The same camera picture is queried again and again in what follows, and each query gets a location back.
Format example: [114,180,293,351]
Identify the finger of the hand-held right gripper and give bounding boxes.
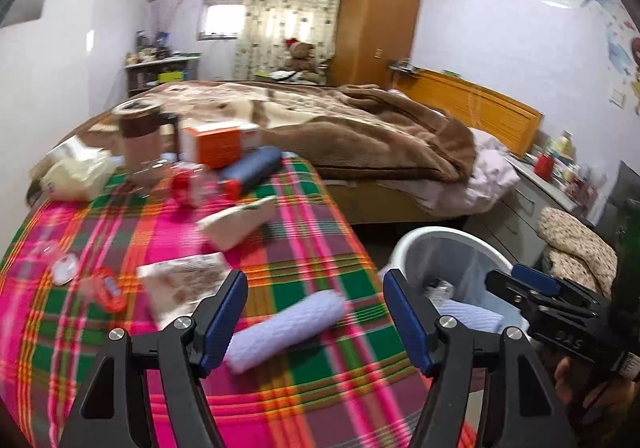
[485,270,543,313]
[511,264,608,309]

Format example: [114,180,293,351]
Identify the clear cola bottle red label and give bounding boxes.
[131,159,241,209]

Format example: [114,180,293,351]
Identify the dried branches in vase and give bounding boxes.
[150,0,183,41]

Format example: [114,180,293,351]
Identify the pink bed sheet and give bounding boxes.
[395,128,523,219]

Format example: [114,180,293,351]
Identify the navy glasses case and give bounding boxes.
[218,146,283,193]

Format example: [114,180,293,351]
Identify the beige mug with brown handle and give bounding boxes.
[111,98,181,189]

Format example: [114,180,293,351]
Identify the heart patterned curtain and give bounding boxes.
[234,0,346,83]

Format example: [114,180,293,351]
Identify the cluttered shelf desk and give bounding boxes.
[125,55,202,97]

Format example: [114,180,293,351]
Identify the person's right hand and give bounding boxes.
[552,354,608,424]

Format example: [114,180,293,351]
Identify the pink green plaid tablecloth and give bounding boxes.
[0,153,476,448]

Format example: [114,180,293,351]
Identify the brown patterned paper packet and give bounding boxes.
[136,252,233,329]

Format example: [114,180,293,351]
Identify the white round trash bin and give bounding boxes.
[390,227,531,333]

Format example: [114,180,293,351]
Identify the grey bedside cabinet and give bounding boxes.
[487,155,608,269]

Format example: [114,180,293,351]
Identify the clear plastic cup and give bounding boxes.
[20,240,81,285]

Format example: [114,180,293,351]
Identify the wooden wardrobe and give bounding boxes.
[327,0,427,87]

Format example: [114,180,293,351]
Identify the soft tissue pack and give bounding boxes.
[30,135,116,201]

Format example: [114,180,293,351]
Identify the brown teddy bear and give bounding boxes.
[282,38,326,83]

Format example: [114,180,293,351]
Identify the small window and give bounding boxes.
[200,0,246,41]

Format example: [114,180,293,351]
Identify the brown fleece blanket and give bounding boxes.
[260,84,476,183]

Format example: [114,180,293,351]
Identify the orange and white box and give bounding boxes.
[181,120,262,169]

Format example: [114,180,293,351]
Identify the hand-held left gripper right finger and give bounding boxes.
[382,269,566,448]

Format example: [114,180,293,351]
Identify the white textured packet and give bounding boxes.
[225,290,347,373]
[437,298,506,333]

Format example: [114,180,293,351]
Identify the wooden headboard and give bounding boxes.
[392,68,545,159]

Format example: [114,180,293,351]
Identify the floral quilted cloth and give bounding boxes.
[537,206,618,296]

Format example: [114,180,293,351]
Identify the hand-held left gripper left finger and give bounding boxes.
[59,269,249,448]

